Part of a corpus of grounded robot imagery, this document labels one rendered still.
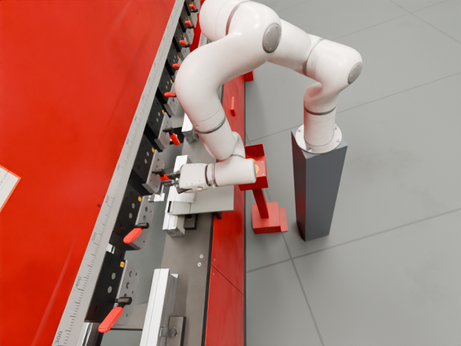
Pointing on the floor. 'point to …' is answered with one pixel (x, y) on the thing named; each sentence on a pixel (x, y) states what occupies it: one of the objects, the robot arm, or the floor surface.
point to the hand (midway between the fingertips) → (169, 180)
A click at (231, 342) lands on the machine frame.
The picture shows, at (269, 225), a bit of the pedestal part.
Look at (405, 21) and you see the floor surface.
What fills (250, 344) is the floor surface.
